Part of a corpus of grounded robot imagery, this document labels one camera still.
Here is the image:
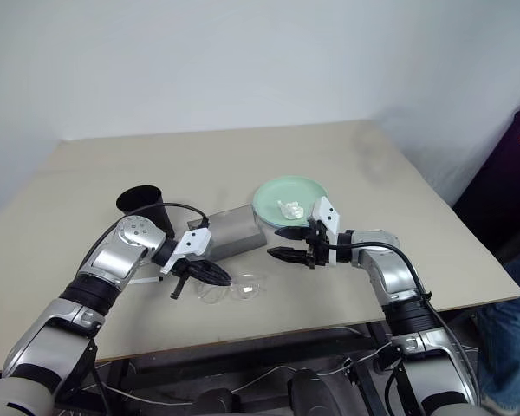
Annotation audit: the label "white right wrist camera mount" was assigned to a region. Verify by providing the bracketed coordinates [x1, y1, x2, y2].
[309, 196, 343, 266]

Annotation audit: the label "clear glasses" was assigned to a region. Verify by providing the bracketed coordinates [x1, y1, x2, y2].
[194, 271, 268, 307]

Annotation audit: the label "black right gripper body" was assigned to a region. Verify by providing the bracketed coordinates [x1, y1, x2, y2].
[303, 218, 331, 270]

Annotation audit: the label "black cup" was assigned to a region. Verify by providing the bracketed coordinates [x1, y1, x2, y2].
[115, 185, 175, 240]

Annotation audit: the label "crumpled white paper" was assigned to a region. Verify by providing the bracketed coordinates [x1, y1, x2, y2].
[276, 199, 306, 220]

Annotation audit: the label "light green plate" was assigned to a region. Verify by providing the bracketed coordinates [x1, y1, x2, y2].
[251, 173, 330, 230]

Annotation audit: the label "thin white cable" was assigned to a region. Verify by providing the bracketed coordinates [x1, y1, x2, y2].
[98, 345, 400, 405]

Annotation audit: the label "black table frame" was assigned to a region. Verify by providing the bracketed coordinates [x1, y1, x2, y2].
[54, 309, 497, 416]

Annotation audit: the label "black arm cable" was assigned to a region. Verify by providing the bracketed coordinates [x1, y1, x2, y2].
[323, 242, 479, 393]
[124, 202, 211, 231]

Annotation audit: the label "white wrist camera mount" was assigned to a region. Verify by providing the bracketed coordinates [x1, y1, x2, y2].
[159, 228, 212, 276]
[309, 196, 343, 266]

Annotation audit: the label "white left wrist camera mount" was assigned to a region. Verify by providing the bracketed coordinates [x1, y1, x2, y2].
[159, 228, 212, 276]

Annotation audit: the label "person in dark top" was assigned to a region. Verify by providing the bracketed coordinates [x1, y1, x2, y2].
[452, 63, 520, 413]

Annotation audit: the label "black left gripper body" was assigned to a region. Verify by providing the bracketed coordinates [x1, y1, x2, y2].
[169, 258, 203, 301]

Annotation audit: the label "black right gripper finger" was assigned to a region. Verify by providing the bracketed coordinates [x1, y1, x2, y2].
[273, 227, 309, 242]
[266, 246, 309, 264]

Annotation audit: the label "grey glasses case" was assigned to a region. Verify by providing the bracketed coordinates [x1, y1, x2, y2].
[185, 205, 268, 263]

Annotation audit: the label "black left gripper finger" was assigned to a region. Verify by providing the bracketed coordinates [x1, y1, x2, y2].
[191, 269, 234, 288]
[194, 258, 231, 278]

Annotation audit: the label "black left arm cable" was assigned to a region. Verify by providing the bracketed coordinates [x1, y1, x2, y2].
[124, 202, 211, 231]

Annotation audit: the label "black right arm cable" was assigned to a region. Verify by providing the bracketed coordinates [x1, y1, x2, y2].
[323, 242, 479, 393]

